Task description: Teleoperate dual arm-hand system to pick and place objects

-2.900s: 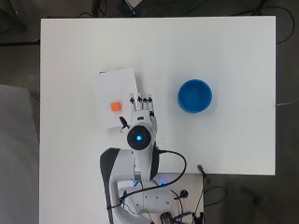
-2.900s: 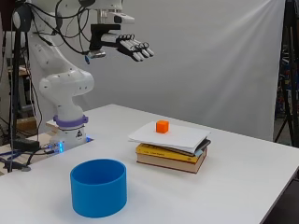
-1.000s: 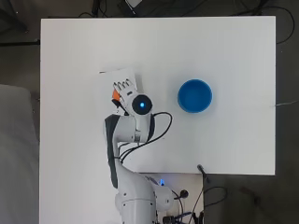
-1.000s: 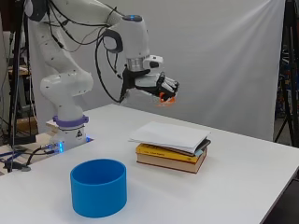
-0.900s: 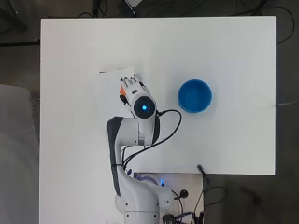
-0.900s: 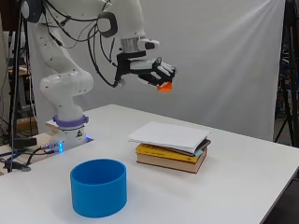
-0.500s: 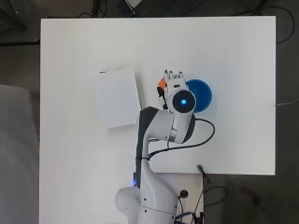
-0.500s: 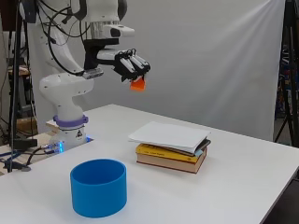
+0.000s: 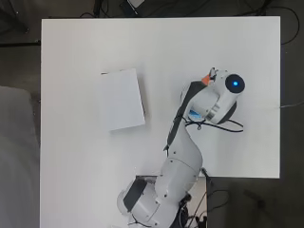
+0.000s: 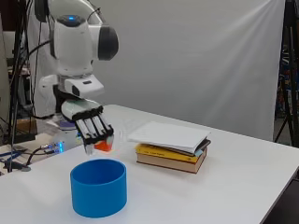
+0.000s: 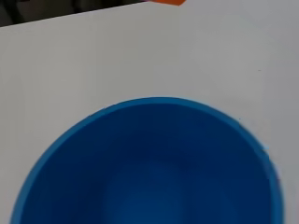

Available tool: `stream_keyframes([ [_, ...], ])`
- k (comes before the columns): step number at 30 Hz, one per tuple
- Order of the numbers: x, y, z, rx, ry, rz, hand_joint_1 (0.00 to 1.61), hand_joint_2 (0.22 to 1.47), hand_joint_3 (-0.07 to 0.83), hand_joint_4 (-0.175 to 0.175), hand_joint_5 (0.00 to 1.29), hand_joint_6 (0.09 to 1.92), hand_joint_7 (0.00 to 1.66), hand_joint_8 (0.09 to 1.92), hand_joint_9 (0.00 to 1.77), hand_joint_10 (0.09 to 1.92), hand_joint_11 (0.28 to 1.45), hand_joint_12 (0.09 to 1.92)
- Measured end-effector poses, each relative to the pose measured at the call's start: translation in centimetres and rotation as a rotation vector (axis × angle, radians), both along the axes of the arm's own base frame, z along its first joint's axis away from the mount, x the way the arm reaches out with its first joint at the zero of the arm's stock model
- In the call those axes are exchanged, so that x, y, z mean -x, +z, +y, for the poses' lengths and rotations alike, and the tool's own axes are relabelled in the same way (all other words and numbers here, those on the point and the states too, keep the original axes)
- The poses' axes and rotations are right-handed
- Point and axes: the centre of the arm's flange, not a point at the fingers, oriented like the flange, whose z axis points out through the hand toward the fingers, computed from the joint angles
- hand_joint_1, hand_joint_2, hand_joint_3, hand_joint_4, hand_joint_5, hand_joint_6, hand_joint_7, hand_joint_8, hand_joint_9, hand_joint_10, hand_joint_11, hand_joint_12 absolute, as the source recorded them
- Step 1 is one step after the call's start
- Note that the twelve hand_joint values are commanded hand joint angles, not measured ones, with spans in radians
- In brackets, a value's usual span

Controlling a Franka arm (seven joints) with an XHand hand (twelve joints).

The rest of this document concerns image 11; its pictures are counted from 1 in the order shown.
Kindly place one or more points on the orange cube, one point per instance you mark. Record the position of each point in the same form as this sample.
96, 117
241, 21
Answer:
166, 2

